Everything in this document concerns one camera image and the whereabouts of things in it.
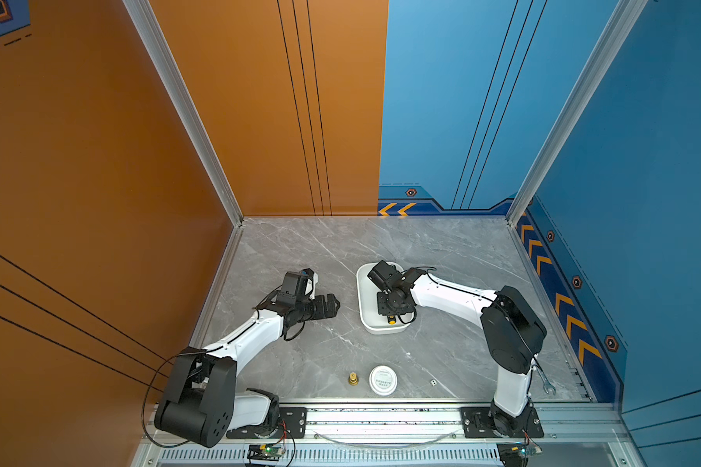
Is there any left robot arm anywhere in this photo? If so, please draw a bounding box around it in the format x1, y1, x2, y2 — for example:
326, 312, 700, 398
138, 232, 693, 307
153, 272, 341, 448

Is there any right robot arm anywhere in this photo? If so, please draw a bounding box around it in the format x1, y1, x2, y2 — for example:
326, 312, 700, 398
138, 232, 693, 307
358, 261, 547, 438

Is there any white rectangular plastic bin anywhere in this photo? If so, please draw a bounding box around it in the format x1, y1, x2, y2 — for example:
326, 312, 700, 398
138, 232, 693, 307
356, 263, 409, 336

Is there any round white lid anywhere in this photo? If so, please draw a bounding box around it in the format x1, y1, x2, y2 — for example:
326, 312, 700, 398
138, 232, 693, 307
369, 365, 398, 397

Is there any left green circuit board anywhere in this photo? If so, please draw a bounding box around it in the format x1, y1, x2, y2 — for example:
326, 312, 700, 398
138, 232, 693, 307
245, 444, 286, 467

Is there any silver wrench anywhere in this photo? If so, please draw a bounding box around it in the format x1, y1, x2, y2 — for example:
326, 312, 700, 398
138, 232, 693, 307
535, 360, 557, 396

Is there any right circuit board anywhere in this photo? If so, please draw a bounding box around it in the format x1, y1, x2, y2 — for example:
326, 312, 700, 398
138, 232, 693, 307
497, 444, 543, 467

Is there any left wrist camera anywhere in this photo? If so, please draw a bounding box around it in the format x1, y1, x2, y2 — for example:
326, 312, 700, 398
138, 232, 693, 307
278, 269, 319, 305

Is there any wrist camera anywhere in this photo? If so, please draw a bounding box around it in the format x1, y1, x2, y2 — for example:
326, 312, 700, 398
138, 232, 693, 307
367, 261, 403, 293
278, 269, 319, 305

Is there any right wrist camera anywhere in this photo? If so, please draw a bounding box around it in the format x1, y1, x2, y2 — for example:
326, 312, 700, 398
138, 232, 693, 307
367, 261, 403, 293

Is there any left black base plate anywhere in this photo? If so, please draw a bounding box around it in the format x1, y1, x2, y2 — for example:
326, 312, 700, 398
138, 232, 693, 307
226, 406, 308, 441

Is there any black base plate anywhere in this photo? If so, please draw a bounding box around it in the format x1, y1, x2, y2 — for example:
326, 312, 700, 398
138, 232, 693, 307
460, 403, 544, 439
226, 406, 308, 441

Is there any aluminium front rail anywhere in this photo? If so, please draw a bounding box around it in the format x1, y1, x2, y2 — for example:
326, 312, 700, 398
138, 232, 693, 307
132, 400, 644, 466

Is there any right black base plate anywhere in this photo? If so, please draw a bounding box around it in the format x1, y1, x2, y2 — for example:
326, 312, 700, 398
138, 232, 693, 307
460, 403, 544, 439

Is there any clear cable loop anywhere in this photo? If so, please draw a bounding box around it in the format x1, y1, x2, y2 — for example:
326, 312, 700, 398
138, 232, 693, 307
310, 430, 463, 451

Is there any left aluminium corner post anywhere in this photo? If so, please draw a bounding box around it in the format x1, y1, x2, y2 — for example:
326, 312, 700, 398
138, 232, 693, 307
121, 0, 245, 227

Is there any aluminium corner post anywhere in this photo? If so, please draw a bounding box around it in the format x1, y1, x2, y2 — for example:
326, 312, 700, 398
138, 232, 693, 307
121, 0, 245, 227
505, 0, 650, 228

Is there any right aluminium corner post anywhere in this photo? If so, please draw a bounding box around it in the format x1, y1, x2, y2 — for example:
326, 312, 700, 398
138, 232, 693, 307
505, 0, 650, 228

